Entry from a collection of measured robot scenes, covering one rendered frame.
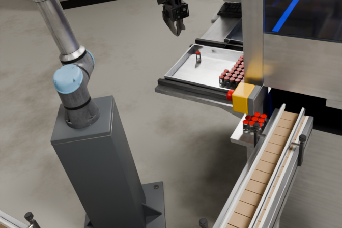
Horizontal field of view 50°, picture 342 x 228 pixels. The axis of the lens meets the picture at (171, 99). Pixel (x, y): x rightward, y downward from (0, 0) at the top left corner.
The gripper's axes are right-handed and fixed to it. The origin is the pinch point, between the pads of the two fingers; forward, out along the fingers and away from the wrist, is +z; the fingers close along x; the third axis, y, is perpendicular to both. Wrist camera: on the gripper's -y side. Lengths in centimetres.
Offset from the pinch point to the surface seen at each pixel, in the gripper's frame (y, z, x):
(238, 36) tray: -7.1, 17.5, 33.3
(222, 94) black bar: 27.8, 15.7, 3.6
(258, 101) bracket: 47.9, 6.5, 5.9
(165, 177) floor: -23, 106, -14
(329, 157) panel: 64, 29, 23
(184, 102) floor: -82, 106, 29
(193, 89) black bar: 18.2, 16.0, -3.6
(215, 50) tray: -0.8, 15.6, 17.0
